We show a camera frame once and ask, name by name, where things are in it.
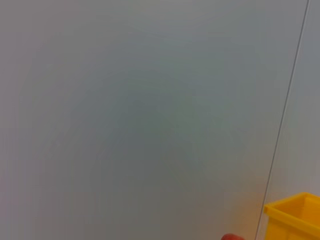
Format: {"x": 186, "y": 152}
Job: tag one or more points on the red-orange toy orange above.
{"x": 232, "y": 237}

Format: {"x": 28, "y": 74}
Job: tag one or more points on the yellow plastic storage bin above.
{"x": 295, "y": 220}

